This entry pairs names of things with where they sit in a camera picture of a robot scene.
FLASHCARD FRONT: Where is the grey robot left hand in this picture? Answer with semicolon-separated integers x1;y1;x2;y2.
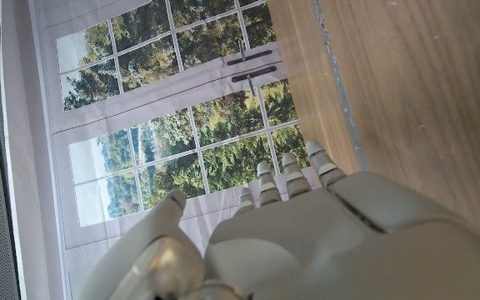
77;140;480;300

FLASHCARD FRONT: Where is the printed window forest backdrop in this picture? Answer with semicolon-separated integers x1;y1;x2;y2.
0;0;320;300

